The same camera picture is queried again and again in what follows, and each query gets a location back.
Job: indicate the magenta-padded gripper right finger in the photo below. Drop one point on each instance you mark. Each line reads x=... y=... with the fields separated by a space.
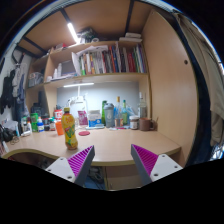
x=163 y=166

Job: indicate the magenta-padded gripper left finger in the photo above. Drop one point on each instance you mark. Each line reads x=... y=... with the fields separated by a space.
x=61 y=167

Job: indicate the yellow juice drink bottle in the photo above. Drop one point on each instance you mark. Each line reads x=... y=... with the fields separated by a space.
x=69 y=130

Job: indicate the orange plastic cup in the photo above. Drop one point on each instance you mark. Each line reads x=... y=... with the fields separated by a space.
x=59 y=128

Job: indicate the flat round red coaster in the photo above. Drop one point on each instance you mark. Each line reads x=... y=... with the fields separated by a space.
x=84 y=133

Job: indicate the brown mug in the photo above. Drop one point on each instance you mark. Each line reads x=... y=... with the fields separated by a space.
x=144 y=124

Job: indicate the white bottle with blue label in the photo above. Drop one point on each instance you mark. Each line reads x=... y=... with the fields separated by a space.
x=40 y=126

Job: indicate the brown jar with white lid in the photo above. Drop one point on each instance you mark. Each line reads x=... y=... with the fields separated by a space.
x=133 y=123

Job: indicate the red and white canister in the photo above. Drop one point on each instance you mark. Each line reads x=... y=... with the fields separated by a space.
x=58 y=114

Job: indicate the green container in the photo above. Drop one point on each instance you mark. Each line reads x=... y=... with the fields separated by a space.
x=34 y=121

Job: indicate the magenta pouch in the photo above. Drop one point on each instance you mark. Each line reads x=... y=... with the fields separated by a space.
x=82 y=118

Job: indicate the blue and white carton box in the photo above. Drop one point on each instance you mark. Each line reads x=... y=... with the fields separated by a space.
x=95 y=119

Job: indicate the tall clear glass bottle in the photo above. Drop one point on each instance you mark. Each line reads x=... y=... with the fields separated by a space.
x=142 y=108

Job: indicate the clear bottle with green cap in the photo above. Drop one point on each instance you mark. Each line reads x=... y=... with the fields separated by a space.
x=124 y=115

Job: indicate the grey shaker bottle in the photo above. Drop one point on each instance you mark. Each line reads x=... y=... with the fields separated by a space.
x=109 y=116

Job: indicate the beige curtain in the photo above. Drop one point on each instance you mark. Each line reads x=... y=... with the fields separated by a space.
x=215 y=100

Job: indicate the under-shelf light strip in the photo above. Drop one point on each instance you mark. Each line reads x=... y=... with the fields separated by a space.
x=78 y=85

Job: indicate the hanging dark clothes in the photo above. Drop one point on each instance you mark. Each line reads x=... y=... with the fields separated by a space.
x=8 y=88

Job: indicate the wooden shelf unit with books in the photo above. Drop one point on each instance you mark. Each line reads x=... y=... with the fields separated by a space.
x=100 y=61

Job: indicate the ceiling light tube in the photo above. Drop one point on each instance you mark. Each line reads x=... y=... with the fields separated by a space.
x=72 y=32

